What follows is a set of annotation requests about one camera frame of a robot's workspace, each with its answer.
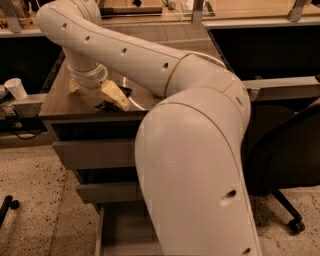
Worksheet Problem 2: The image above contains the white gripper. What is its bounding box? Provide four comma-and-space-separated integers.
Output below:
68, 64, 130, 111

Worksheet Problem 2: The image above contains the black rxbar chocolate wrapper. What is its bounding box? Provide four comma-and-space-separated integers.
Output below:
96, 86, 132, 112

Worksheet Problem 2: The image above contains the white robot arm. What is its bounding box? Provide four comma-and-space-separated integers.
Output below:
37, 0, 262, 256

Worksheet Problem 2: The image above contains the grey drawer cabinet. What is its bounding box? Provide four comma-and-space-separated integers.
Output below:
38, 23, 248, 256

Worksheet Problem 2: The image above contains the open bottom drawer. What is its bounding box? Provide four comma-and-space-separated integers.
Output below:
95, 201, 163, 256

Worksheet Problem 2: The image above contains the white paper cup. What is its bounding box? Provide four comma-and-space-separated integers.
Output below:
4, 78, 27, 100

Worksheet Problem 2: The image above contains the black chair caster left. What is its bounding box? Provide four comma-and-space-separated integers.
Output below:
0, 195, 20, 227

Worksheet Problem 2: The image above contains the black office chair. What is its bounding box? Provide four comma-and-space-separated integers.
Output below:
243, 100, 320, 234

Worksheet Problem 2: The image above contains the black cable and plug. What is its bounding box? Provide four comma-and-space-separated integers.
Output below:
3, 105, 44, 140

